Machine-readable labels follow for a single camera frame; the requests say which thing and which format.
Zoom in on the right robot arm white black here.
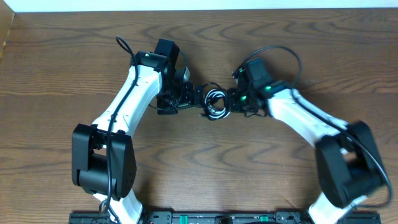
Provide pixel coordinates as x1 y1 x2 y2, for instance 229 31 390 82
231 58 392 223

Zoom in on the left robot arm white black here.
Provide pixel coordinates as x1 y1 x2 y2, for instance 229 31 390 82
69 50 195 223

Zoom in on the black usb cable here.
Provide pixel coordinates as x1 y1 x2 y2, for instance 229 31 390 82
198 82 229 121

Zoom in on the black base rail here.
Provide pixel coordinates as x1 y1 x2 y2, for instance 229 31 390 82
68 211 382 224

